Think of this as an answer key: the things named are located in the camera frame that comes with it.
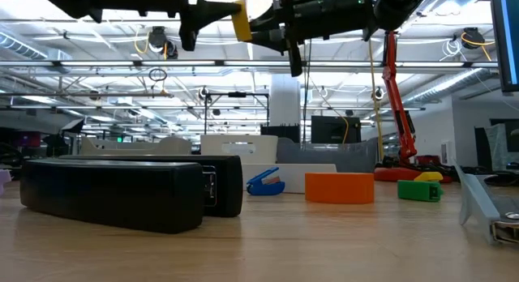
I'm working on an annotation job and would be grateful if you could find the yellow tape roll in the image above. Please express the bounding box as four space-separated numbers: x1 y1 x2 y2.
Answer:
231 0 253 43

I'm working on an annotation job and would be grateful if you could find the black frame stand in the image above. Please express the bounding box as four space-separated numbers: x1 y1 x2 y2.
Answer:
204 91 271 136

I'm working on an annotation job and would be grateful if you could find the red desk lamp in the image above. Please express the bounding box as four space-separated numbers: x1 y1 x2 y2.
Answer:
373 30 454 184

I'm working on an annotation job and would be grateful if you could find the dark red box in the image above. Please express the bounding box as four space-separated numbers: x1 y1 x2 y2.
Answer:
416 154 441 166

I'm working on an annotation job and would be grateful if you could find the mint green stapler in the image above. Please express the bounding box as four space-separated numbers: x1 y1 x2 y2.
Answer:
242 163 337 194

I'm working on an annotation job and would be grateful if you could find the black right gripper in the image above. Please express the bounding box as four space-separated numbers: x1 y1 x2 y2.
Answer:
245 0 380 78

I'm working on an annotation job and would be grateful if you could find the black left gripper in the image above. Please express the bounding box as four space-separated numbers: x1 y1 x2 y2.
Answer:
139 0 243 52

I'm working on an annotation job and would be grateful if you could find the computer monitor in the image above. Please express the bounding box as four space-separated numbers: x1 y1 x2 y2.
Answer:
489 0 519 93

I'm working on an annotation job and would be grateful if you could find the black background monitor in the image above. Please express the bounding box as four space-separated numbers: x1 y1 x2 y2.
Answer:
311 115 362 144

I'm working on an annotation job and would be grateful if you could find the green mini stapler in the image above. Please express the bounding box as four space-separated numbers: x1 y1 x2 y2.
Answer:
397 179 445 203

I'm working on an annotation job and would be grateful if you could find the black ceiling cable reel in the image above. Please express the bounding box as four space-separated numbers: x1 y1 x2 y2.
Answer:
147 25 179 60
461 27 496 62

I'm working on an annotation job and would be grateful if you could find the black equipment case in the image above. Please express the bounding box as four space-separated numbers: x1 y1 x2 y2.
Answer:
260 124 302 144

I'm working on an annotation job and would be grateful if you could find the blue mini stapler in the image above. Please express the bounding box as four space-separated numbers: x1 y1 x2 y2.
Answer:
246 166 286 197

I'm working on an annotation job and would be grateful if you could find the white storage bin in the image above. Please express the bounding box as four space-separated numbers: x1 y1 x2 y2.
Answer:
200 135 279 165

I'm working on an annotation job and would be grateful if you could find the light grey storage bin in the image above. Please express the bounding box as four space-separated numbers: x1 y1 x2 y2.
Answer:
80 135 192 156

